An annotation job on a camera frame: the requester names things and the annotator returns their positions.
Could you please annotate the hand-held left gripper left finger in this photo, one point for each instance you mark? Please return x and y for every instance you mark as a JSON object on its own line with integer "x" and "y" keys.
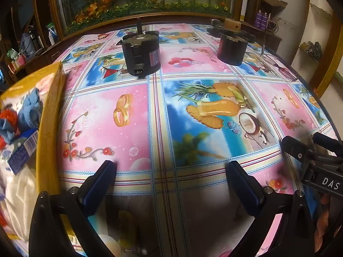
{"x": 99, "y": 187}

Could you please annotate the yellow-edged white box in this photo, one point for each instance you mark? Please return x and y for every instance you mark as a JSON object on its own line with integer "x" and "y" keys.
{"x": 51, "y": 128}

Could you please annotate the blue tissue packet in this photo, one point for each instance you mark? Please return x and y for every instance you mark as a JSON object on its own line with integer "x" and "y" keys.
{"x": 22, "y": 152}

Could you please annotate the person's right hand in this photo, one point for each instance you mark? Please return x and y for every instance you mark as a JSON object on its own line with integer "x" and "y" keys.
{"x": 331, "y": 219}

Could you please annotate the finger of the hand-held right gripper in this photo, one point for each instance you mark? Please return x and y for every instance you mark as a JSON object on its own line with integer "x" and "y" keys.
{"x": 297, "y": 151}
{"x": 328, "y": 144}

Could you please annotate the red and blue knitted sock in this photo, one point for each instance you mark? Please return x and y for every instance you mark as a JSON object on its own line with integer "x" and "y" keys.
{"x": 8, "y": 128}

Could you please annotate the white cloth with cream trim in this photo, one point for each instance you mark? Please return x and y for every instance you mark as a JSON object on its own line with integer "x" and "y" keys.
{"x": 21, "y": 200}

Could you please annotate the green packet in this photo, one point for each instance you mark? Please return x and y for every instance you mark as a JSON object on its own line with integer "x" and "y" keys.
{"x": 50, "y": 26}

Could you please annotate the brown cardboard piece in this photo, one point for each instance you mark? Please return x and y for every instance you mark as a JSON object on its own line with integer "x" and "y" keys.
{"x": 274, "y": 2}

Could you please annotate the blue knitted cloth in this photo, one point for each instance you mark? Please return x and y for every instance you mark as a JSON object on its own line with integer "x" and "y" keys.
{"x": 30, "y": 107}

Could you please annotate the black motor with shaft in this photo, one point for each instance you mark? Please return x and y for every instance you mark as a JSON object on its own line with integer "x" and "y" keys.
{"x": 139, "y": 56}

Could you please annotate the white rolled paper yellow band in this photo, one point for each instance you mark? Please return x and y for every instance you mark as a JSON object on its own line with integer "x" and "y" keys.
{"x": 244, "y": 0}

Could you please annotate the red and white box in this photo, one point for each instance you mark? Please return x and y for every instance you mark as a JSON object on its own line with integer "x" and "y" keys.
{"x": 17, "y": 63}

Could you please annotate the white plastic bottle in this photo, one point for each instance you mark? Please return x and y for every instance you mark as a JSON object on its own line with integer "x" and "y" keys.
{"x": 52, "y": 38}

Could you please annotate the blue-grey thermos jug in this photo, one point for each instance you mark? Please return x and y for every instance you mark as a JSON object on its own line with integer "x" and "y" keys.
{"x": 29, "y": 42}

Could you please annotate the gold-edged wooden arch frame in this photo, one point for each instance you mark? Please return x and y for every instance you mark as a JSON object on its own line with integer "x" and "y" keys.
{"x": 328, "y": 67}

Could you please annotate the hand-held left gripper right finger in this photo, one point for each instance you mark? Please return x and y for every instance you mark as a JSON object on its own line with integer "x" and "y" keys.
{"x": 241, "y": 190}

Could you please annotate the black motor with cork cap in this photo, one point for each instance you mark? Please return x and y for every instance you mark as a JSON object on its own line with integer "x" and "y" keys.
{"x": 231, "y": 50}

